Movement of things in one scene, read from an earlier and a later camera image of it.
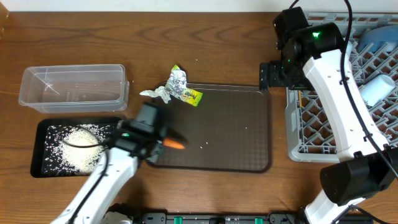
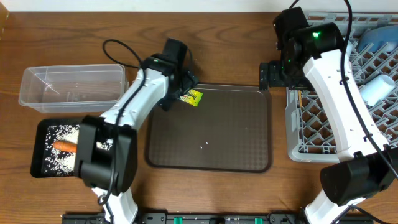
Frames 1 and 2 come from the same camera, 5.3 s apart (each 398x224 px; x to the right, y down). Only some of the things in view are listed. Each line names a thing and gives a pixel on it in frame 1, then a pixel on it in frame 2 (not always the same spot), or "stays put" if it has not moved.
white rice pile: (75, 149) stays put
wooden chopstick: (300, 99) stays put
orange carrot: (173, 144) → (65, 145)
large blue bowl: (379, 36) stays put
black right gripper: (270, 77) stays put
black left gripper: (159, 154) → (190, 81)
